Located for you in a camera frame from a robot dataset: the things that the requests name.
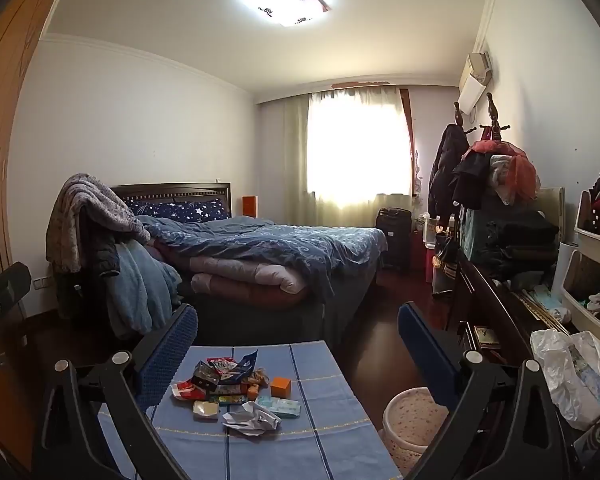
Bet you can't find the blue striped tablecloth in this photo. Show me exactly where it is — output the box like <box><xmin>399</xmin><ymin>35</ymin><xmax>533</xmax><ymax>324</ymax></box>
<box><xmin>97</xmin><ymin>341</ymin><xmax>403</xmax><ymax>480</ymax></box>

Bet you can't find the dark wooden dresser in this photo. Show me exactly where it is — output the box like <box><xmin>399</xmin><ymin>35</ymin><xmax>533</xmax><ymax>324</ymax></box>
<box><xmin>450</xmin><ymin>250</ymin><xmax>581</xmax><ymax>376</ymax></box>

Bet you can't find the stack of folded dark clothes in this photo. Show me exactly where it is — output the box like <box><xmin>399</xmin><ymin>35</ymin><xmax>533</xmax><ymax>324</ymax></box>
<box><xmin>485</xmin><ymin>210</ymin><xmax>561</xmax><ymax>281</ymax></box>

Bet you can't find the sheer cream curtain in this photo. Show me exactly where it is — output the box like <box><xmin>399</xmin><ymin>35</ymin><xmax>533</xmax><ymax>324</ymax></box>
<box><xmin>285</xmin><ymin>87</ymin><xmax>416</xmax><ymax>213</ymax></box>

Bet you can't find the light blue fleece blanket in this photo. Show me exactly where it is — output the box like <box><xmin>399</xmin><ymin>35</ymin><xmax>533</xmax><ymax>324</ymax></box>
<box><xmin>105</xmin><ymin>242</ymin><xmax>183</xmax><ymax>338</ymax></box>

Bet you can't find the red folded quilt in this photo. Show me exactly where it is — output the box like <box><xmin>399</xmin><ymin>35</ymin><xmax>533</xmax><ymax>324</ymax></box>
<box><xmin>195</xmin><ymin>280</ymin><xmax>326</xmax><ymax>309</ymax></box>

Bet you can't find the black handbag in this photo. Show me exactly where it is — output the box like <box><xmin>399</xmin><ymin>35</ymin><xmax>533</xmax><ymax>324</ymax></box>
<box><xmin>432</xmin><ymin>240</ymin><xmax>461</xmax><ymax>296</ymax></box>

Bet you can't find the yellow box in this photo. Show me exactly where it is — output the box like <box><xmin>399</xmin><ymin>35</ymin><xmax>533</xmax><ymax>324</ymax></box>
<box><xmin>474</xmin><ymin>326</ymin><xmax>501</xmax><ymax>349</ymax></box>

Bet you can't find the red storage box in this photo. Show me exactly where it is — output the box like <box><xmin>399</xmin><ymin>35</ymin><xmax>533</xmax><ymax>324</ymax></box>
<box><xmin>412</xmin><ymin>240</ymin><xmax>433</xmax><ymax>281</ymax></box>

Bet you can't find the teal bag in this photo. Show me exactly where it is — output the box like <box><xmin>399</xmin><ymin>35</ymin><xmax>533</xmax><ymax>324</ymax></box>
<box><xmin>460</xmin><ymin>205</ymin><xmax>491</xmax><ymax>256</ymax></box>

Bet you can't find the wooden coat rack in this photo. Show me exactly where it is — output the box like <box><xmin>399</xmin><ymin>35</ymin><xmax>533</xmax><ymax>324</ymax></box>
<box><xmin>452</xmin><ymin>101</ymin><xmax>478</xmax><ymax>136</ymax></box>
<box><xmin>480</xmin><ymin>92</ymin><xmax>512</xmax><ymax>141</ymax></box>

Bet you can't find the pink folded quilt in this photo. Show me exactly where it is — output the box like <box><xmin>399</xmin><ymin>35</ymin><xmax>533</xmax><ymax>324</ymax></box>
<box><xmin>152</xmin><ymin>245</ymin><xmax>311</xmax><ymax>296</ymax></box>

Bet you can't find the black hanging garment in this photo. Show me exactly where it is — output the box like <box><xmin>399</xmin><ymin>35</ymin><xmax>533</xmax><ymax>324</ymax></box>
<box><xmin>452</xmin><ymin>150</ymin><xmax>496</xmax><ymax>211</ymax></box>

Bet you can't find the bed with grey sheet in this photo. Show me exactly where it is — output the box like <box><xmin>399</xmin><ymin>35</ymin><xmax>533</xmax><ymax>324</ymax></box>
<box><xmin>180</xmin><ymin>225</ymin><xmax>388</xmax><ymax>356</ymax></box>

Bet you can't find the black suitcase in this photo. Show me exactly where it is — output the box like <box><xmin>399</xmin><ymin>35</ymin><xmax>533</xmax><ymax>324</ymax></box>
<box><xmin>375</xmin><ymin>207</ymin><xmax>413</xmax><ymax>273</ymax></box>

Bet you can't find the dark wooden headboard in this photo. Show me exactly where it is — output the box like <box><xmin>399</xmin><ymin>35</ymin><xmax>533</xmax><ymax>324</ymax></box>
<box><xmin>107</xmin><ymin>182</ymin><xmax>232</xmax><ymax>221</ymax></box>

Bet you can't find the red and white wrapper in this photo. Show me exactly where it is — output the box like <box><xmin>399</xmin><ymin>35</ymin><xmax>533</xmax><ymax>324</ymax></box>
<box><xmin>205</xmin><ymin>356</ymin><xmax>236</xmax><ymax>376</ymax></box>

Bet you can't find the red cloth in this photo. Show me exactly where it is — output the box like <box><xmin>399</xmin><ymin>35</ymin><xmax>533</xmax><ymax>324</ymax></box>
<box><xmin>472</xmin><ymin>140</ymin><xmax>538</xmax><ymax>201</ymax></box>

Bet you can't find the blue duvet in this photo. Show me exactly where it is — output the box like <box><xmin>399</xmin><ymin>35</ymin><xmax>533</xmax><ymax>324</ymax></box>
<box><xmin>135</xmin><ymin>215</ymin><xmax>388</xmax><ymax>296</ymax></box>

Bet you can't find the white plastic container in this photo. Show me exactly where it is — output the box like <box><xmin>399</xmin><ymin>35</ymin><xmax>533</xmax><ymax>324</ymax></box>
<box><xmin>422</xmin><ymin>212</ymin><xmax>441</xmax><ymax>251</ymax></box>

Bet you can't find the white plastic bag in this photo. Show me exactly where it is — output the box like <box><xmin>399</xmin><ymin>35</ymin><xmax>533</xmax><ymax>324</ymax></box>
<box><xmin>530</xmin><ymin>329</ymin><xmax>600</xmax><ymax>431</ymax></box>

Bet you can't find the blue star print pillow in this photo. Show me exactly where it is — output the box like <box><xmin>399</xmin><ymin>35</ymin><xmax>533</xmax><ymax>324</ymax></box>
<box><xmin>125</xmin><ymin>197</ymin><xmax>231</xmax><ymax>223</ymax></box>

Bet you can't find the white storage rack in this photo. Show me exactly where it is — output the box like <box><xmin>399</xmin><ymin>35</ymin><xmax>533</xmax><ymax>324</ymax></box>
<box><xmin>562</xmin><ymin>187</ymin><xmax>600</xmax><ymax>351</ymax></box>

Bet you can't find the teal tissue packet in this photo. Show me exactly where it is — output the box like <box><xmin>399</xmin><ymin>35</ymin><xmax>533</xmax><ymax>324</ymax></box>
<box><xmin>256</xmin><ymin>395</ymin><xmax>301</xmax><ymax>419</ymax></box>

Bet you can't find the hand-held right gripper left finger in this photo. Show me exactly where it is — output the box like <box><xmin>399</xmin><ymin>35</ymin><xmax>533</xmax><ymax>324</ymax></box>
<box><xmin>39</xmin><ymin>304</ymin><xmax>201</xmax><ymax>480</ymax></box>

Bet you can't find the orange wooden wardrobe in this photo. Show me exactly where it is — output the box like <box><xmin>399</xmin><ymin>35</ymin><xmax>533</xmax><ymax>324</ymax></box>
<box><xmin>0</xmin><ymin>0</ymin><xmax>88</xmax><ymax>321</ymax></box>

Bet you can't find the dark padded jacket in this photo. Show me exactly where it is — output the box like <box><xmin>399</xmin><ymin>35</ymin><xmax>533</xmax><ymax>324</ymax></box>
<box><xmin>75</xmin><ymin>230</ymin><xmax>122</xmax><ymax>278</ymax></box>

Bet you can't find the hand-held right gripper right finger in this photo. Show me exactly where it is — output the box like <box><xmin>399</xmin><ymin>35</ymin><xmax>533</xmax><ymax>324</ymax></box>
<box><xmin>397</xmin><ymin>302</ymin><xmax>581</xmax><ymax>480</ymax></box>

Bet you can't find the white paper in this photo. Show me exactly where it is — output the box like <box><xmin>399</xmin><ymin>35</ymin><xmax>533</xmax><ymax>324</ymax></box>
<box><xmin>222</xmin><ymin>401</ymin><xmax>282</xmax><ymax>438</ymax></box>

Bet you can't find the red snack wrapper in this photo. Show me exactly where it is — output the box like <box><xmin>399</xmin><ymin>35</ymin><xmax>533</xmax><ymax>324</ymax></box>
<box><xmin>171</xmin><ymin>380</ymin><xmax>207</xmax><ymax>403</ymax></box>

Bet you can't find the small white tub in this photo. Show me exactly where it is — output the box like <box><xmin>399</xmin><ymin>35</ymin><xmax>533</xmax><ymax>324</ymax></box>
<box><xmin>192</xmin><ymin>400</ymin><xmax>220</xmax><ymax>422</ymax></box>

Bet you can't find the black packet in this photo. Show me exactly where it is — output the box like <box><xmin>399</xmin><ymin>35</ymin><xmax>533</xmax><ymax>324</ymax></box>
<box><xmin>191</xmin><ymin>362</ymin><xmax>221</xmax><ymax>391</ymax></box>

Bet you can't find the black hanging coat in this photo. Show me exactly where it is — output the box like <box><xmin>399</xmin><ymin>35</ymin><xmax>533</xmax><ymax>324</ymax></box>
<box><xmin>427</xmin><ymin>124</ymin><xmax>468</xmax><ymax>208</ymax></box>

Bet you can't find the white air conditioner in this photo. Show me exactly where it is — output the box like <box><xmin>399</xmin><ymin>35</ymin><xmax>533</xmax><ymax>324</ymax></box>
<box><xmin>457</xmin><ymin>51</ymin><xmax>493</xmax><ymax>111</ymax></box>

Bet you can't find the blue torn wrapper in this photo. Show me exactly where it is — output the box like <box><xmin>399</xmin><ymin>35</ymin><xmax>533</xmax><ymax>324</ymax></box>
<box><xmin>230</xmin><ymin>350</ymin><xmax>258</xmax><ymax>381</ymax></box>

